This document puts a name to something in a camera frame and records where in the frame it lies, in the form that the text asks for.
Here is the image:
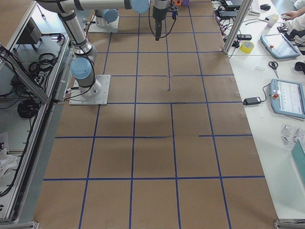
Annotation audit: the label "paper cup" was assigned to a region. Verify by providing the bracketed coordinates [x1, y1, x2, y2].
[267, 14, 279, 28]

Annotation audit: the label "yellow tape roll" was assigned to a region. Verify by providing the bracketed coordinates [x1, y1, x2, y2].
[240, 41, 254, 54]

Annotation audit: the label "teach pendant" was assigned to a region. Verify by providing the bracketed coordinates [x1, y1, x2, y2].
[260, 33, 301, 59]
[269, 79, 305, 119]

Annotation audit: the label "aluminium side frame rail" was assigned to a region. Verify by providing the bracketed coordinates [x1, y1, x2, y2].
[0, 2, 69, 223]

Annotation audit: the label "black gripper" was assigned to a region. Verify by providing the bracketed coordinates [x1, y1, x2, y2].
[152, 0, 179, 41]

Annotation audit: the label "aluminium frame post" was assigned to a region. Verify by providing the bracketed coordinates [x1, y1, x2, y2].
[223, 0, 252, 54]

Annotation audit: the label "black remote device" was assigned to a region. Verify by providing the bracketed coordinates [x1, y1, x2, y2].
[236, 34, 252, 41]

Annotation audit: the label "plastic bags of screws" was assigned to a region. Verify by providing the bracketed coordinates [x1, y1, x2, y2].
[281, 124, 305, 146]

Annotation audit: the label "person hand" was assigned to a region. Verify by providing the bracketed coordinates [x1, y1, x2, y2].
[280, 11, 298, 20]

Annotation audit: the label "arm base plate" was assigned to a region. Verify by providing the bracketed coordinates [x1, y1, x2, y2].
[88, 16, 120, 33]
[69, 75, 111, 105]

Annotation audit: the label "purple foam block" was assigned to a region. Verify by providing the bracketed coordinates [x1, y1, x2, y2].
[182, 0, 189, 6]

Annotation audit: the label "teal box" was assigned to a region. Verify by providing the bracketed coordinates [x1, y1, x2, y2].
[291, 140, 305, 182]

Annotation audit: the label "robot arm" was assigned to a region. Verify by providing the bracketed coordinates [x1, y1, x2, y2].
[95, 9, 119, 28]
[37, 0, 151, 99]

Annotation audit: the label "black scissors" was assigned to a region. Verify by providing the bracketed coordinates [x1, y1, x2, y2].
[268, 61, 279, 79]

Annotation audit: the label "black power brick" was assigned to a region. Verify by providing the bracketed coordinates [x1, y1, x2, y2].
[243, 97, 262, 105]

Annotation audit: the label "upper teach pendant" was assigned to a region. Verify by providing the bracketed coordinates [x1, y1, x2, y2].
[260, 33, 301, 59]

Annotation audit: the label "lower teach pendant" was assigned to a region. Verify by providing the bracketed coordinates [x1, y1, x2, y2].
[269, 79, 305, 119]

